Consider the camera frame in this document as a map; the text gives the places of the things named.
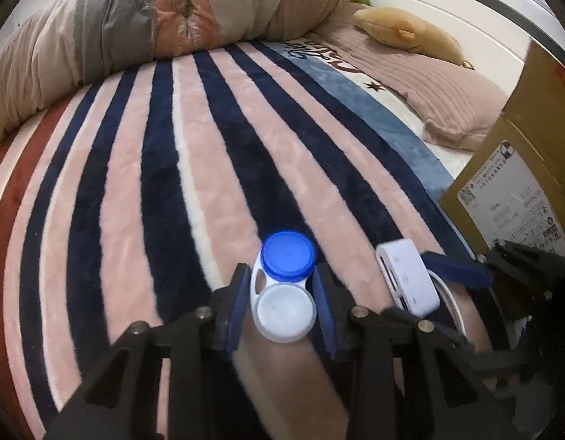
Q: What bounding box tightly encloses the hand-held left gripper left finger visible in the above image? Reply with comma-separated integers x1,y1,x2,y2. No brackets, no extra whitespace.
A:
44,263,252,440

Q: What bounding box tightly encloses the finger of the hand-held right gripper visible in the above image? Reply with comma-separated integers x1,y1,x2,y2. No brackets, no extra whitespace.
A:
422,252,494,289

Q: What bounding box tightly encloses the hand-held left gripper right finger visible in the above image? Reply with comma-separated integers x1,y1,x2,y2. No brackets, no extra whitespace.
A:
311,263,524,440

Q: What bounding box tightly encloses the white contact lens case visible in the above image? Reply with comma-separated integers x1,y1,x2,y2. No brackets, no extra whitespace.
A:
250,231,318,344

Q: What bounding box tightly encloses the white adapter with cable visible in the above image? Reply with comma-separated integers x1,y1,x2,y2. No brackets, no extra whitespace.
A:
375,238,469,344

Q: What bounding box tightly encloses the brown cardboard box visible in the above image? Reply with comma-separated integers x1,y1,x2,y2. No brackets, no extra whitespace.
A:
439,39,565,262

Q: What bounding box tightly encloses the striped plush blanket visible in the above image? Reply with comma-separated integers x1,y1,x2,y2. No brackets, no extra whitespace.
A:
0,39,494,440

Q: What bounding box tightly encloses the pink ribbed pillow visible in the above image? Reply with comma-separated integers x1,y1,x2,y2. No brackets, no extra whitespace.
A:
310,2,512,152

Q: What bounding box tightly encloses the white bed headboard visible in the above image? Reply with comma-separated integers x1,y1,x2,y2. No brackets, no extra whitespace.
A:
356,0,558,102

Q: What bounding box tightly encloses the yellow plush toy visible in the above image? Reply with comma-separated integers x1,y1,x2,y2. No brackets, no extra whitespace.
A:
353,7,476,70

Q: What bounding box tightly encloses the pink grey patchwork quilt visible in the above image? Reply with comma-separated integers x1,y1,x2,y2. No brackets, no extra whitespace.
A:
0,0,361,147

